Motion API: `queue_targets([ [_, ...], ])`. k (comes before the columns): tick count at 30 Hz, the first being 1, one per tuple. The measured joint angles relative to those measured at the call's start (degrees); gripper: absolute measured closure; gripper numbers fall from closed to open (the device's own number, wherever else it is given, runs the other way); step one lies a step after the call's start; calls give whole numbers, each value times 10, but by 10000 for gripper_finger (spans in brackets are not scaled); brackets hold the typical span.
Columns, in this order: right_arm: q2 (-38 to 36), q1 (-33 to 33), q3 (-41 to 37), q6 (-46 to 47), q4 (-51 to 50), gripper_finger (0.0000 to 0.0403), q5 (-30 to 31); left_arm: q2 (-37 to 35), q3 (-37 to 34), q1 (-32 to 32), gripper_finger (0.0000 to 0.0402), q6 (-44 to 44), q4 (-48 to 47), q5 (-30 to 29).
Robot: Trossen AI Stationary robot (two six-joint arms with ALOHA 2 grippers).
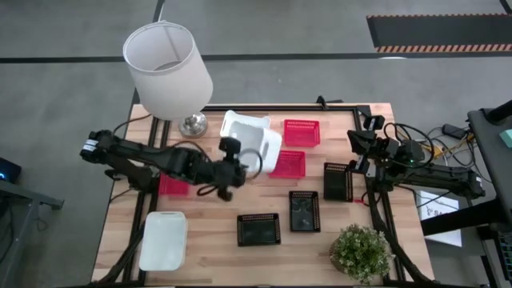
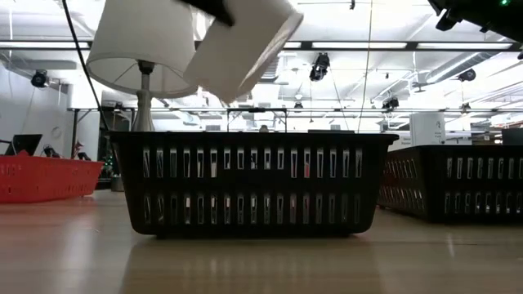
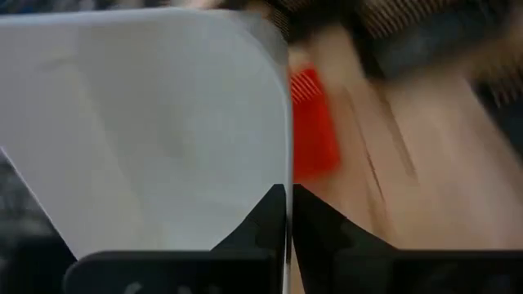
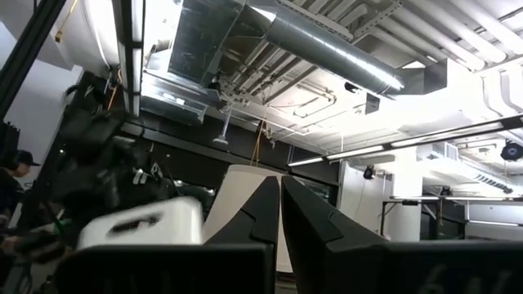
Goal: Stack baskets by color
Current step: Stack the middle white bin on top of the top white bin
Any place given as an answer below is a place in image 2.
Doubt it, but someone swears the black computer monitor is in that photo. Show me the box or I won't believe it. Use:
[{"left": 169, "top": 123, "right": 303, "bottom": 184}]
[
  {"left": 4, "top": 133, "right": 43, "bottom": 157},
  {"left": 501, "top": 128, "right": 523, "bottom": 146}
]

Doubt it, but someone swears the red plastic basket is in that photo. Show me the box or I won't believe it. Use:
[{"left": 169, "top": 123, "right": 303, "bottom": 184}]
[{"left": 0, "top": 151, "right": 105, "bottom": 204}]

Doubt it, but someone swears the white plastic basket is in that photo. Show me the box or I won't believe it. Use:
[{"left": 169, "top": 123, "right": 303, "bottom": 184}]
[{"left": 182, "top": 0, "right": 305, "bottom": 105}]

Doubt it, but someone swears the white box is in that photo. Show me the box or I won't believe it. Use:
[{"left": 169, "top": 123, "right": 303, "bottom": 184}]
[{"left": 409, "top": 112, "right": 447, "bottom": 147}]

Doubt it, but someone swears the black slotted plastic basket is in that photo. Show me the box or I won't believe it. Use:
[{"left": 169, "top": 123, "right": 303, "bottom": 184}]
[
  {"left": 378, "top": 145, "right": 523, "bottom": 225},
  {"left": 106, "top": 130, "right": 400, "bottom": 238}
]

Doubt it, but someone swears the thin black cable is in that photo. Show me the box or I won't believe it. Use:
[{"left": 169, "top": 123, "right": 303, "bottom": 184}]
[{"left": 60, "top": 0, "right": 111, "bottom": 131}]

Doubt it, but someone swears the white shade silver table lamp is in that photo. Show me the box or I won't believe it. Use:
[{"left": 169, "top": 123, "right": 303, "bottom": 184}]
[{"left": 85, "top": 0, "right": 200, "bottom": 132}]

